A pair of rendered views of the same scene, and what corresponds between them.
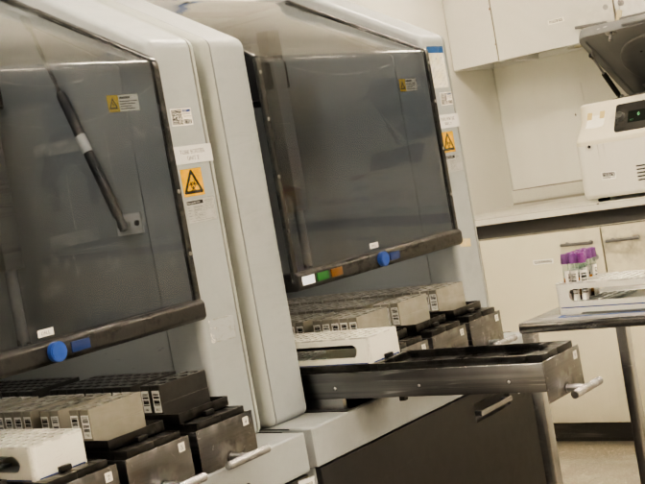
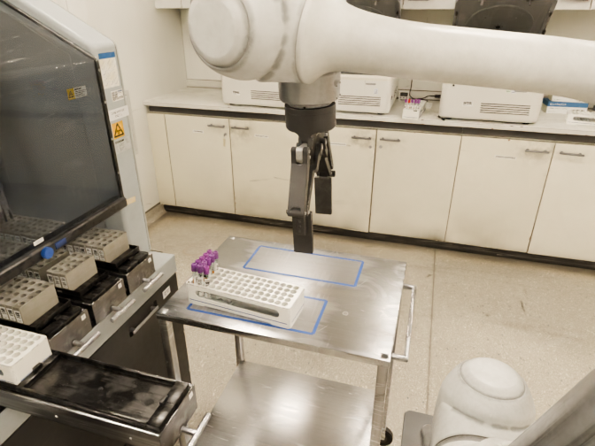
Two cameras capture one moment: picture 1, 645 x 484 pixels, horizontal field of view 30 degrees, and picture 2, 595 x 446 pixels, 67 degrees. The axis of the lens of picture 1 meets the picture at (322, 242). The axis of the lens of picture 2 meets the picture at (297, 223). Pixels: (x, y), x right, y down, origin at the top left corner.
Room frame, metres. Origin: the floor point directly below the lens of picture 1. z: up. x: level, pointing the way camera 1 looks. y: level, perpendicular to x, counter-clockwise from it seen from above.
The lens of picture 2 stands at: (1.30, -0.36, 1.54)
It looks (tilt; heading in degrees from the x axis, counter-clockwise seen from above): 26 degrees down; 339
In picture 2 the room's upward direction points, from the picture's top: straight up
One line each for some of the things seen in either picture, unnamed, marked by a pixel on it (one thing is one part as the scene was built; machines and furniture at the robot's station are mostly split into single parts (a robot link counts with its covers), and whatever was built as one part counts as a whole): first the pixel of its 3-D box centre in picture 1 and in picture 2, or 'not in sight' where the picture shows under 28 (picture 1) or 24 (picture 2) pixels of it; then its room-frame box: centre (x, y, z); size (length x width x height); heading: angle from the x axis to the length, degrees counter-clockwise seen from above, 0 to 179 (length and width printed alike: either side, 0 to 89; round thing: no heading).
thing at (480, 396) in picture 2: not in sight; (482, 420); (1.71, -0.86, 0.87); 0.18 x 0.16 x 0.22; 138
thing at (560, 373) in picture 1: (404, 375); (51, 383); (2.18, -0.11, 0.78); 0.73 x 0.14 x 0.09; 53
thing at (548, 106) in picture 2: not in sight; (564, 105); (3.43, -3.00, 0.94); 0.23 x 0.13 x 0.07; 57
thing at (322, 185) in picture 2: not in sight; (323, 196); (1.97, -0.66, 1.23); 0.03 x 0.01 x 0.07; 53
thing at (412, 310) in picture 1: (410, 312); (79, 272); (2.52, -0.16, 0.85); 0.12 x 0.02 x 0.06; 142
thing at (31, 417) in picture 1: (56, 421); not in sight; (1.92, 0.47, 0.85); 0.12 x 0.02 x 0.06; 143
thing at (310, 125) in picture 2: not in sight; (311, 133); (1.92, -0.61, 1.36); 0.08 x 0.07 x 0.09; 143
